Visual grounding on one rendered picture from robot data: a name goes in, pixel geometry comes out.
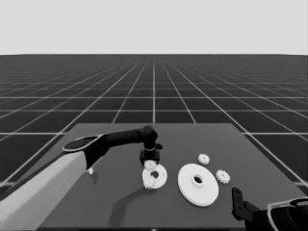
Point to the small white toothed gear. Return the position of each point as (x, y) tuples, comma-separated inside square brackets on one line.
[(219, 178), (201, 160), (147, 166), (147, 184)]

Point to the white round carrier with pins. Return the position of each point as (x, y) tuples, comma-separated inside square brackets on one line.
[(162, 175)]

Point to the large thick white disc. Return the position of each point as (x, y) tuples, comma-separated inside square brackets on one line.
[(192, 195)]

